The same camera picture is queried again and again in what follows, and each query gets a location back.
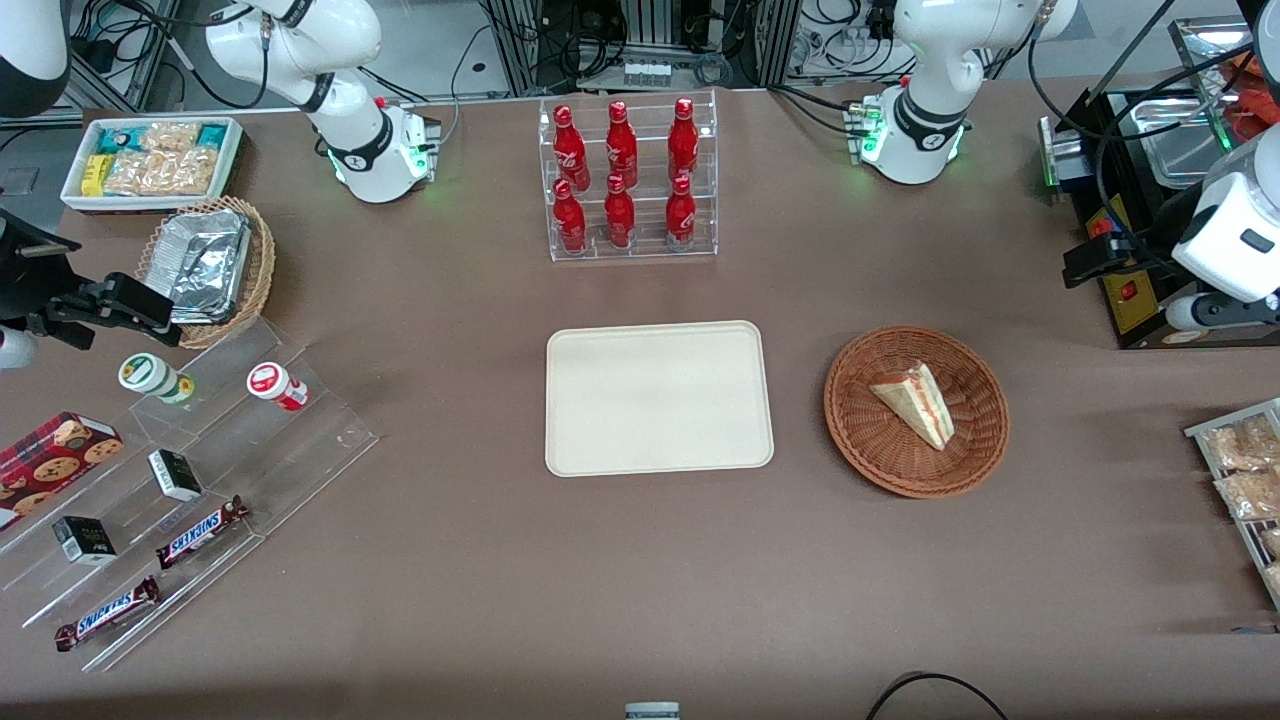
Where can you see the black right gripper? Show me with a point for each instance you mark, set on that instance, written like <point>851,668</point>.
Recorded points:
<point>27,285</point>

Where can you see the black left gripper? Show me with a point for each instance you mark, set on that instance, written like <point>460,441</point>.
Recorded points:
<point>1163,226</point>

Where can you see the triangular sandwich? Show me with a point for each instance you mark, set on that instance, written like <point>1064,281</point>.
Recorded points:
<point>918,402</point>

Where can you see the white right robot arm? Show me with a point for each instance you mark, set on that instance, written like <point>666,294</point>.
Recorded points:
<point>370,150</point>

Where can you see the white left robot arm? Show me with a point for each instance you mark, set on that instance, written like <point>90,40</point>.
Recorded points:
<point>930,60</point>

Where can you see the light wicker basket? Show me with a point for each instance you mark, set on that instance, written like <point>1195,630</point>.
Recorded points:
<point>262,260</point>

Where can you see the round brown wicker basket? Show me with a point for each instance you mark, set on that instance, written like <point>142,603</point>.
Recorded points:
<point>880,450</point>

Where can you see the beige plastic tray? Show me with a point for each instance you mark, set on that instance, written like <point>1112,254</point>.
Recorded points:
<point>658,398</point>

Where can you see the black food warmer machine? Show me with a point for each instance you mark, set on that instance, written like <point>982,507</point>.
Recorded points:
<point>1125,300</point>

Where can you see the white bottle green cap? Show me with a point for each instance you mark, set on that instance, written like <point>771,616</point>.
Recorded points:
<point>150,375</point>

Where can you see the stacked aluminium foil trays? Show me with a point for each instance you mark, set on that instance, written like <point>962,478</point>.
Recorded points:
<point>200,260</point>

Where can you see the white snack bin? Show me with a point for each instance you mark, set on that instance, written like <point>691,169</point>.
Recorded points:
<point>75,198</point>

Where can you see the yellow snack packet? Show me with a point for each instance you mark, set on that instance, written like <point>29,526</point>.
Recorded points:
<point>94,175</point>

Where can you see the large clear cracker bag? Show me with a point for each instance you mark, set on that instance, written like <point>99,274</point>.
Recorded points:
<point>160,172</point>

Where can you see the steel warmer pan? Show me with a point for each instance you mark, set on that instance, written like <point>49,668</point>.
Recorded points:
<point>1180,140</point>

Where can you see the red tartan cookie box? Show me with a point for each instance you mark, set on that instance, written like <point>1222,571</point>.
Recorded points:
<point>50,465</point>

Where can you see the teal snack packet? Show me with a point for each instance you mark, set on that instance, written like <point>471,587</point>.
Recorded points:
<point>118,140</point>
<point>212,135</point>

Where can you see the small black box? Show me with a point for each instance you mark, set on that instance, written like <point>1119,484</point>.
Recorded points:
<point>175,475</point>
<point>85,540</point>

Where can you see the white bottle red cap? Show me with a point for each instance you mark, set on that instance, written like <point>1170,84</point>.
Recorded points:
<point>272,384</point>

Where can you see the small clear cracker bag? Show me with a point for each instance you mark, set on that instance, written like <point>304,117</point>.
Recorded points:
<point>170,137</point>

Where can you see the clear bag of crackers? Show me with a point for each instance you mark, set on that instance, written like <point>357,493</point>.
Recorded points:
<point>1240,445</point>
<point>1250,495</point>
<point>1272,542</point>

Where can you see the clear acrylic stepped display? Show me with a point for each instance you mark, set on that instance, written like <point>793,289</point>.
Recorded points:
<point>300,450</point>

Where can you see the Snickers chocolate bar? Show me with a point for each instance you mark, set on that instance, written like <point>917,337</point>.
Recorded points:
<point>200,532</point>
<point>105,612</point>

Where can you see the red cola bottle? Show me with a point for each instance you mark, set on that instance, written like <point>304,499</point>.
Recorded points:
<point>680,216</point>
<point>621,145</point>
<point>619,218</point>
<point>683,140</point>
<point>568,150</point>
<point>570,220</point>

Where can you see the clear acrylic bottle rack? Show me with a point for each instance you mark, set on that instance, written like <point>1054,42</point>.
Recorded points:
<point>632,252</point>

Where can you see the white power strip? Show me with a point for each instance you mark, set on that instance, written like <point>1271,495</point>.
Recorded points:
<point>647,73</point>

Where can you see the aluminium equipment rack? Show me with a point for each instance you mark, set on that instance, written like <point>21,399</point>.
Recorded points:
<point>520,45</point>

